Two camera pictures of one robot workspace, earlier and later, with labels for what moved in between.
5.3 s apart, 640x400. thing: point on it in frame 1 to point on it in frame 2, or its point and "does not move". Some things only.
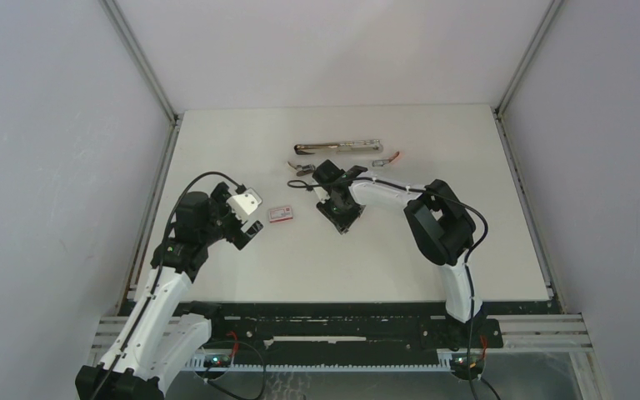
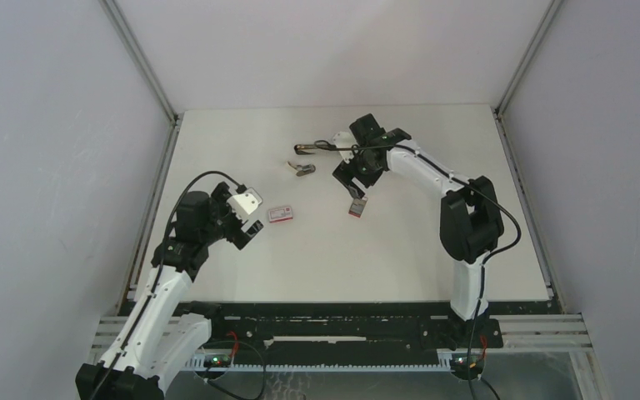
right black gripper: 342,222 to 347,172
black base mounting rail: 326,327 does not move
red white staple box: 280,214 does not move
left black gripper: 217,202 does not move
